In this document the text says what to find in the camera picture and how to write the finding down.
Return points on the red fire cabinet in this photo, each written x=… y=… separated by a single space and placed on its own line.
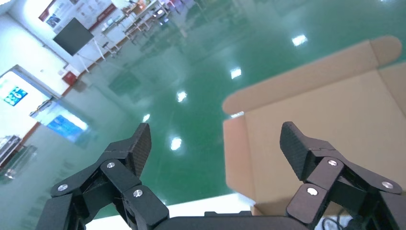
x=69 y=78

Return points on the brown cardboard storage box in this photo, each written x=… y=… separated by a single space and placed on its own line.
x=333 y=104

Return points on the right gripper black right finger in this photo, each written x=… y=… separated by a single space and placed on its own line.
x=320 y=176

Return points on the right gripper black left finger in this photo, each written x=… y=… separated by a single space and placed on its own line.
x=127 y=187

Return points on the blue wall sign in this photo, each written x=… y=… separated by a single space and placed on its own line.
x=15 y=96

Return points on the black display on stand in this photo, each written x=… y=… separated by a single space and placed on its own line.
x=73 y=36

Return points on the wall poster board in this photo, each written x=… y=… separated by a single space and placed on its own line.
x=79 y=11

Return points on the white desk with laptops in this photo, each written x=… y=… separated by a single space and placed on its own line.
x=139 y=19

